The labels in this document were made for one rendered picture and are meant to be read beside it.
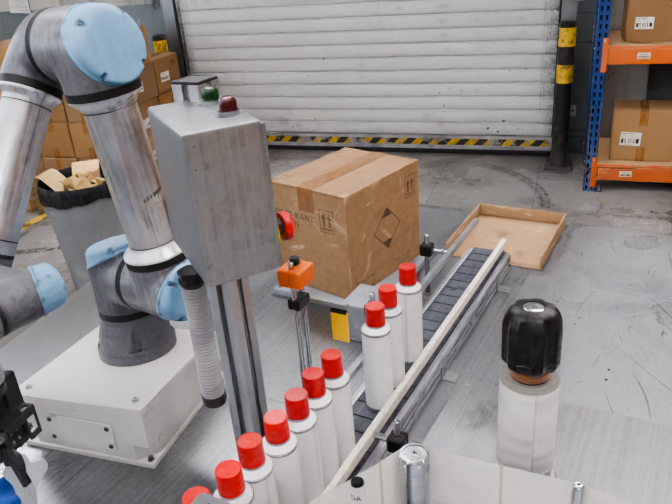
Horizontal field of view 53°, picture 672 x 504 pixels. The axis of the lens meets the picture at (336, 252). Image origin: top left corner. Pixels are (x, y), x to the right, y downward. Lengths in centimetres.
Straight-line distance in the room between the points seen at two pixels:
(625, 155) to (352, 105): 210
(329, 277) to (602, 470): 79
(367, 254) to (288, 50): 407
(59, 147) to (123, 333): 370
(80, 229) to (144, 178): 248
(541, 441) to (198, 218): 58
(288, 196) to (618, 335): 81
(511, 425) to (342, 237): 70
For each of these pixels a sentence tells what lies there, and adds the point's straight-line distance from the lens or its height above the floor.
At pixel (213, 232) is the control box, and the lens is 80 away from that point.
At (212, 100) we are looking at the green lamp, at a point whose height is 148.
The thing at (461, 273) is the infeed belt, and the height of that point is 88.
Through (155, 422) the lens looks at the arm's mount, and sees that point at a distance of 126.
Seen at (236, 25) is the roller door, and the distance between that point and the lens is 574.
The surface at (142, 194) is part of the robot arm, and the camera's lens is 113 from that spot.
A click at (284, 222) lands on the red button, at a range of 85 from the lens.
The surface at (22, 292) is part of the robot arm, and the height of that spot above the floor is 123.
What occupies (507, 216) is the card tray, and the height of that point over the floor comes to 84.
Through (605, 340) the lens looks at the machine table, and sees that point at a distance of 156.
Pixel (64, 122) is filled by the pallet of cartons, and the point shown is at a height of 64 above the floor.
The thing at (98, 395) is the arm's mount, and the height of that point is 95.
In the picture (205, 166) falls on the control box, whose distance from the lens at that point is 77.
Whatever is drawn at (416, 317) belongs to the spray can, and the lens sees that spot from 130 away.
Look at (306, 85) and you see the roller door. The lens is 560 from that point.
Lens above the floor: 166
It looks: 26 degrees down
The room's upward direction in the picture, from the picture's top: 5 degrees counter-clockwise
